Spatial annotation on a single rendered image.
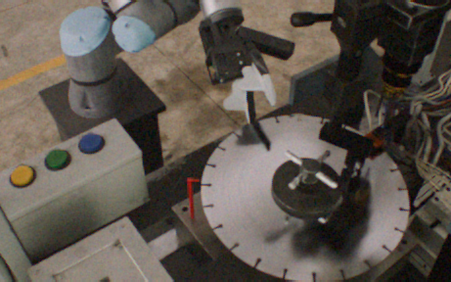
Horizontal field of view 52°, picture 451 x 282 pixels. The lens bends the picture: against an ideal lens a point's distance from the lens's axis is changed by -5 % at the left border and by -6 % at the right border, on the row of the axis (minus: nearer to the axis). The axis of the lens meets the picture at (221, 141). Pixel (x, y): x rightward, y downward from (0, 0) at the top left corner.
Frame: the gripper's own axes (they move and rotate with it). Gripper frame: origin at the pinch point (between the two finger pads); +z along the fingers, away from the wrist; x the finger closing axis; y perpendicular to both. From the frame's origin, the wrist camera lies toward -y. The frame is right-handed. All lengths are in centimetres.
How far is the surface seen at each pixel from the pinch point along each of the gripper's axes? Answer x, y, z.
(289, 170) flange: 9.6, 2.2, 10.9
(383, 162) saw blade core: 10.4, -14.1, 13.9
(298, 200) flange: 12.9, 3.2, 15.7
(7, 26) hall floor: -200, 71, -126
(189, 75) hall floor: -151, -21, -55
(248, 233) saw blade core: 13.2, 12.3, 18.2
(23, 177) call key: -4.8, 44.3, -0.6
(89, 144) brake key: -7.1, 31.6, -4.0
